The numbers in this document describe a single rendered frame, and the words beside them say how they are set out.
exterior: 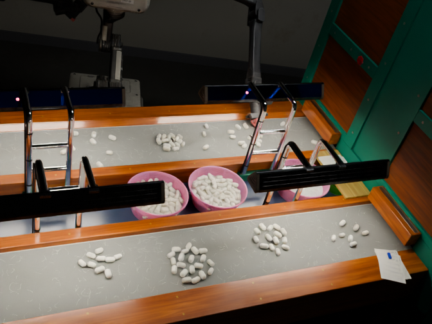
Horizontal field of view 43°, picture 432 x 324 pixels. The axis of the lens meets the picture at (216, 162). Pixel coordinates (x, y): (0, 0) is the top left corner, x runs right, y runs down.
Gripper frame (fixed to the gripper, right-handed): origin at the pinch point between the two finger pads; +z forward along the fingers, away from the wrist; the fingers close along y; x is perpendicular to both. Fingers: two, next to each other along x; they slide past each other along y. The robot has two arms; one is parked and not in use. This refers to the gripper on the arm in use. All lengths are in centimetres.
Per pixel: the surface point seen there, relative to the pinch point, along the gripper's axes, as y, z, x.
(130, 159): -70, 11, -6
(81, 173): -101, 22, -53
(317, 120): 30.5, -3.0, -8.7
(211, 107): -19.0, -16.3, 12.6
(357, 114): 36.4, 0.1, -34.1
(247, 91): -20.8, -12.4, -32.5
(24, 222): -118, 35, -17
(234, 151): -18.3, 10.3, -6.2
